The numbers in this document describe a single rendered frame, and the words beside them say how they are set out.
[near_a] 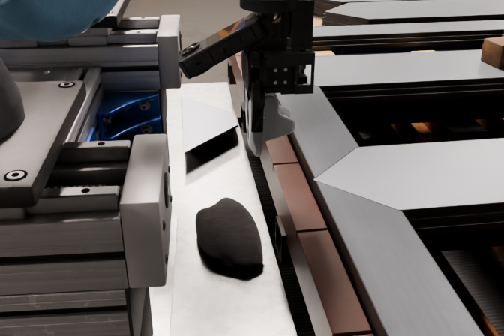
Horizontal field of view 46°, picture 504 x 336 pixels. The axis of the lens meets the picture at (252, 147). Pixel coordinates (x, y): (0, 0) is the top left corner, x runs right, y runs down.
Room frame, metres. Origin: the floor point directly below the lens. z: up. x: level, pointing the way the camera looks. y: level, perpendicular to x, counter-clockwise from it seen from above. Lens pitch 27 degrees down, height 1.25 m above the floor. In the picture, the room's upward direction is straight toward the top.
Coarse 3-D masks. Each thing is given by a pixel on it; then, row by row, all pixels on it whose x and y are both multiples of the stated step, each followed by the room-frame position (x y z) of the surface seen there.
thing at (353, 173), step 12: (348, 156) 0.78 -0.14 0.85; (360, 156) 0.78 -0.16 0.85; (336, 168) 0.74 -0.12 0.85; (348, 168) 0.74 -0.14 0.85; (360, 168) 0.74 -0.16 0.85; (336, 180) 0.71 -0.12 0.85; (348, 180) 0.71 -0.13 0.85; (360, 180) 0.71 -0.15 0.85; (372, 180) 0.71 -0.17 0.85; (360, 192) 0.68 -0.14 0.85; (372, 192) 0.68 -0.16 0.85; (384, 192) 0.68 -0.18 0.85; (384, 204) 0.65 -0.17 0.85
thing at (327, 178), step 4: (324, 172) 0.73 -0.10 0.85; (328, 172) 0.73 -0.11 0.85; (320, 176) 0.72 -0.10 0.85; (324, 176) 0.72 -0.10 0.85; (328, 176) 0.72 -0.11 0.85; (332, 176) 0.72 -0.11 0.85; (316, 180) 0.71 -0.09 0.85; (320, 180) 0.71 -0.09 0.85; (324, 180) 0.71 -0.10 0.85; (328, 180) 0.71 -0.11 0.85; (332, 180) 0.71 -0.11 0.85; (328, 184) 0.70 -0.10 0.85; (332, 184) 0.70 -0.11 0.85; (336, 184) 0.70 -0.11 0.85
